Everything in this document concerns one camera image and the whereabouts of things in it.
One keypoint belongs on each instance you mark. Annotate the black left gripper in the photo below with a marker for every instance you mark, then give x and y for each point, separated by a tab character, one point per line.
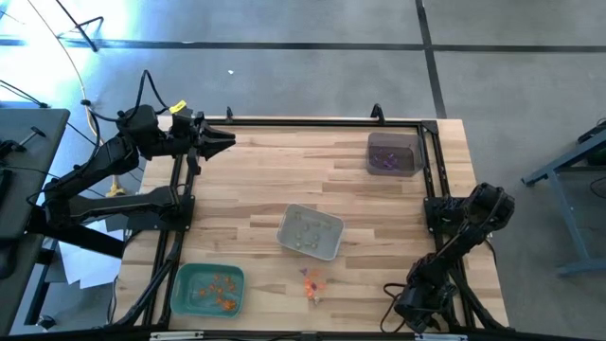
177	142

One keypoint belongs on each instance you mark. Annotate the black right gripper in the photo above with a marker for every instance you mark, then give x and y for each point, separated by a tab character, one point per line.
421	300

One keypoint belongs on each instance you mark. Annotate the white plastic bin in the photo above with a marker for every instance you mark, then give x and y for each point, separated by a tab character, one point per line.
312	253

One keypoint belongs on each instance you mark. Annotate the green plastic bin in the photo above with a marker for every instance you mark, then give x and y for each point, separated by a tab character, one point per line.
189	274

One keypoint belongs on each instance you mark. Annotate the dark translucent plastic bin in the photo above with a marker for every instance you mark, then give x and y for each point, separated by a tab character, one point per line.
416	156

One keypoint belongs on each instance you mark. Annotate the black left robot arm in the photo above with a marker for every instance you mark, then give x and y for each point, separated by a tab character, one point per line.
109	156

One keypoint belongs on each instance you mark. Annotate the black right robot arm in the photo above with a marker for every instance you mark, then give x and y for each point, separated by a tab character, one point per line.
492	208

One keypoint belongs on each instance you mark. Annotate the black tripod stand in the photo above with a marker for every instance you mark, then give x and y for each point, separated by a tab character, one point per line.
81	29

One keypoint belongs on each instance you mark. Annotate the white paper sheets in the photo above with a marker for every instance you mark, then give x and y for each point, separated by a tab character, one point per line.
90	270

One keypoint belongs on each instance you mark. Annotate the dark grey side desk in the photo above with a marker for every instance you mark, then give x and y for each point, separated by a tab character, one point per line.
23	199

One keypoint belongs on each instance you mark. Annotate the black desk clamp tool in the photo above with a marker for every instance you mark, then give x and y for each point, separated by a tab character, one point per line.
5	148

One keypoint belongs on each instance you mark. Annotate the black caster wheel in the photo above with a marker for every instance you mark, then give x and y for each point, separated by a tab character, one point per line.
45	322

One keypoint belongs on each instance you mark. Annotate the black frame clamp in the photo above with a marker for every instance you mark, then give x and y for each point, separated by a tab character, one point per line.
229	114
377	113

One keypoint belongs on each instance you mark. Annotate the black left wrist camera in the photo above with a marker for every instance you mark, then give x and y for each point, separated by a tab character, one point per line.
182	122

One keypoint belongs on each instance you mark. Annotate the black desk support frame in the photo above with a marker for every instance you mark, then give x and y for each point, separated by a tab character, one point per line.
80	237

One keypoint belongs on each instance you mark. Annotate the black aluminium table frame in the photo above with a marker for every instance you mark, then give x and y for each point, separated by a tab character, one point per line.
443	142

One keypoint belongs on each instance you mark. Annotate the blue-grey table frame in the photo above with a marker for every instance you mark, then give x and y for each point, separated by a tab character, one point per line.
564	203

